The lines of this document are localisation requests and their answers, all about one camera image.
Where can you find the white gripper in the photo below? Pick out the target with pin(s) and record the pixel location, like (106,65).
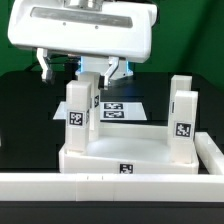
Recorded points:
(119,29)

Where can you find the marker tag sheet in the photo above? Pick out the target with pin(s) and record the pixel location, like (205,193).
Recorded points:
(110,111)

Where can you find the white desk top tray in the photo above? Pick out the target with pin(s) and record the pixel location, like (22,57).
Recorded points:
(127,149)

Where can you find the white L-shaped fence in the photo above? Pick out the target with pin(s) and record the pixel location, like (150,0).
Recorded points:
(207,187)

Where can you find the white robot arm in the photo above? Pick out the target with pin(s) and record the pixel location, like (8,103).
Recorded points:
(97,63)

